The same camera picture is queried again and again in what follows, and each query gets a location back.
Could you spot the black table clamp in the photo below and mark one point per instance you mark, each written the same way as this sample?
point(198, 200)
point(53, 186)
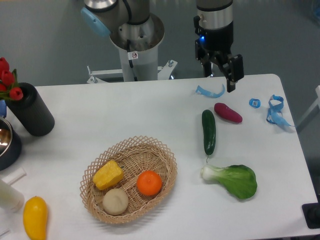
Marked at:
point(311, 212)

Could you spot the beige steamed bun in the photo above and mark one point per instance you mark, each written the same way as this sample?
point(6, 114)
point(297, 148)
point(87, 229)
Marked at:
point(115, 201)

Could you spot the white plastic bottle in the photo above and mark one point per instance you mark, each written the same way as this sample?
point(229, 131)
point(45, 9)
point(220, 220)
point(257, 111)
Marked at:
point(10, 199)

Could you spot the small blue tape roll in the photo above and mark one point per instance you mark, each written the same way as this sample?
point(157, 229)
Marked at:
point(255, 103)

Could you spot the black metal bowl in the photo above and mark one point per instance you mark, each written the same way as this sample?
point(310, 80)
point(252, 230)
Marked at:
point(10, 144)

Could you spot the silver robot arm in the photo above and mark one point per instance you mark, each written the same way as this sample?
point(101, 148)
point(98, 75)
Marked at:
point(214, 26)

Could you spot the black cylindrical vase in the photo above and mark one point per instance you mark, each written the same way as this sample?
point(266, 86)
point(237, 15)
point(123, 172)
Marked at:
point(32, 112)

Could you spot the woven wicker basket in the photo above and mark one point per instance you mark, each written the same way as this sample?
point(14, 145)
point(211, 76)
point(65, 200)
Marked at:
point(134, 155)

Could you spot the green cucumber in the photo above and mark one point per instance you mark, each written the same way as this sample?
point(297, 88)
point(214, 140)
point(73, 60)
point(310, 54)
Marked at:
point(209, 131)

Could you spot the blue tape strip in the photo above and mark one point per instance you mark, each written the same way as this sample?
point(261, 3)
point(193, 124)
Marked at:
point(201, 91)

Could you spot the green bok choy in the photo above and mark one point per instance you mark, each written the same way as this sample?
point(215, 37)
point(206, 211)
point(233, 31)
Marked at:
point(238, 180)

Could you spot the blue crumpled ribbon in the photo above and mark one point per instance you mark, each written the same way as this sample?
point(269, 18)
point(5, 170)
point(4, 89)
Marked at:
point(274, 112)

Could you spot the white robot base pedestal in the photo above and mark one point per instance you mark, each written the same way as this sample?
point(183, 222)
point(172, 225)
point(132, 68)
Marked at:
point(135, 32)

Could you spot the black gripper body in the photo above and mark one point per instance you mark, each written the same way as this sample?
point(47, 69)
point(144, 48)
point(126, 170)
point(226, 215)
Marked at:
point(213, 45)

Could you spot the orange fruit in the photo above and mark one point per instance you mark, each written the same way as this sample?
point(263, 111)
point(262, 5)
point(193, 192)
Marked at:
point(149, 183)

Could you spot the red tulip flowers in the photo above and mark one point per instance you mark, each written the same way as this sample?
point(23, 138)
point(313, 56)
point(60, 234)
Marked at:
point(9, 87)

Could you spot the yellow mango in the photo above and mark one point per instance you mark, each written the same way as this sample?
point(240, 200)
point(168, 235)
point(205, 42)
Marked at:
point(35, 217)

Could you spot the yellow bell pepper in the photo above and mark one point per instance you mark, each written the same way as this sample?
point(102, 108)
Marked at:
point(108, 175)

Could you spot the purple sweet potato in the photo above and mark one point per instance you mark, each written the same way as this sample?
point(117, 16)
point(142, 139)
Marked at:
point(226, 113)

